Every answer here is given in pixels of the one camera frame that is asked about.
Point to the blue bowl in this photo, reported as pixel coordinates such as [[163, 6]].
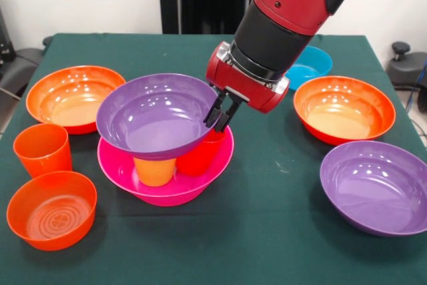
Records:
[[313, 68]]

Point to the black side stand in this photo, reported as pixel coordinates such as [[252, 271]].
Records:
[[10, 78]]

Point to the large orange bowl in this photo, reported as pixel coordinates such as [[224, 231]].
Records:
[[63, 98], [347, 111]]

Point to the black pedestal leg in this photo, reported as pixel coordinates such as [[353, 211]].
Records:
[[407, 68], [28, 59]]

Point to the orange cup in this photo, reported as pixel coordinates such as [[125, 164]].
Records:
[[43, 158]]

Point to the small orange bowl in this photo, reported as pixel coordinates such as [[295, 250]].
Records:
[[50, 218]]

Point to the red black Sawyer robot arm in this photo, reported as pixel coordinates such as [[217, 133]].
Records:
[[287, 8]]

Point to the red cup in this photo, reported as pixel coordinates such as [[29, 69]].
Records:
[[197, 159]]

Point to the purple bowl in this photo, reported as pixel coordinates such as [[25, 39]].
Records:
[[373, 188], [156, 115]]

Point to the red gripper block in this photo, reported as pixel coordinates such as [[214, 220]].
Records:
[[247, 84]]

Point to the dark green tablecloth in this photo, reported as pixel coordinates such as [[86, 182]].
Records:
[[213, 241]]

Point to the yellow cup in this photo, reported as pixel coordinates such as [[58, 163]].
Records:
[[155, 173]]

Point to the large pink bowl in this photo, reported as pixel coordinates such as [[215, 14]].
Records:
[[173, 193]]

